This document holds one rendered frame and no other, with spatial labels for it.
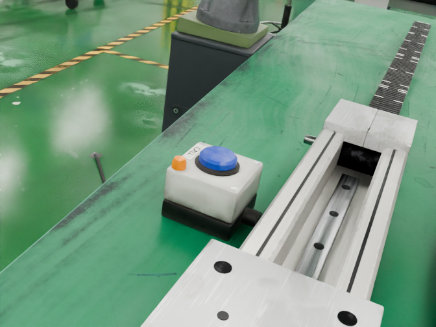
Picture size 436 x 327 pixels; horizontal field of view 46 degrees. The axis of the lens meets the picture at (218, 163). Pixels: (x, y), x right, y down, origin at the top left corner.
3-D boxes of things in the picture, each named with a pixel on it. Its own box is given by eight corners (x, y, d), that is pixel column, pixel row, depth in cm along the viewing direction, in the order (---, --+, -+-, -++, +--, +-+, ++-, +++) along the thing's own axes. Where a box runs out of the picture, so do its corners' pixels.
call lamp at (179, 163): (176, 161, 54) (176, 151, 53) (188, 166, 53) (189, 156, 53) (169, 167, 53) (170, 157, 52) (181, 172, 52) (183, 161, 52)
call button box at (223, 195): (193, 184, 62) (200, 137, 59) (268, 212, 59) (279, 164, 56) (159, 216, 55) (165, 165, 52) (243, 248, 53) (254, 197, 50)
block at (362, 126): (306, 156, 73) (323, 93, 69) (394, 184, 70) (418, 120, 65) (288, 182, 66) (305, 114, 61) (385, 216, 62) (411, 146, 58)
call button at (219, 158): (207, 156, 57) (209, 140, 56) (240, 168, 56) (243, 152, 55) (191, 170, 54) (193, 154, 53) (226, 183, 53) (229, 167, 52)
